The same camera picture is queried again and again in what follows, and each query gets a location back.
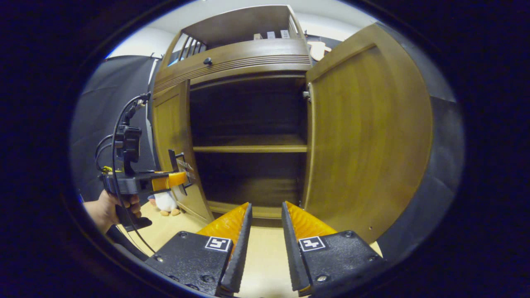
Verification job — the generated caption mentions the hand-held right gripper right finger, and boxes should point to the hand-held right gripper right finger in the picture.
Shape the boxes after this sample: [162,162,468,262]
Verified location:
[282,201,388,297]

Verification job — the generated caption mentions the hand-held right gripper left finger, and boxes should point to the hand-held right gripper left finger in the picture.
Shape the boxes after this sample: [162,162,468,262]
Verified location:
[145,202,253,297]

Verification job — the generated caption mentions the wooden cabinet door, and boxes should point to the wooden cabinet door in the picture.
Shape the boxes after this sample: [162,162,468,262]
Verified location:
[151,80,215,224]
[302,23,434,245]

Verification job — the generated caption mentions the wooden double-door shoe cabinet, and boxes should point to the wooden double-door shoe cabinet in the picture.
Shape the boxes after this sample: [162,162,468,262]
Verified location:
[151,5,313,220]

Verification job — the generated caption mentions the wooden inner cabinet shelf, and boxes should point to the wooden inner cabinet shelf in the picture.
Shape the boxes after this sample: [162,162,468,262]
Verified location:
[193,135,308,154]

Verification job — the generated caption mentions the penguin plush toy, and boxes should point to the penguin plush toy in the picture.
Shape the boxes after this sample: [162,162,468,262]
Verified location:
[148,191,181,216]

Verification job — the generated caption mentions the black backdrop cloth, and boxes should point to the black backdrop cloth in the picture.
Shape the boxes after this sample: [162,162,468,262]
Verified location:
[70,23,466,265]

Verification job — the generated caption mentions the wooden drawer with black knob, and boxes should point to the wooden drawer with black knob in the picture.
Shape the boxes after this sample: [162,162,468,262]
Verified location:
[154,39,312,89]

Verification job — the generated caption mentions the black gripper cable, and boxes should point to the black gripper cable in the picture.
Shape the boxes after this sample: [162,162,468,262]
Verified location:
[94,92,157,254]

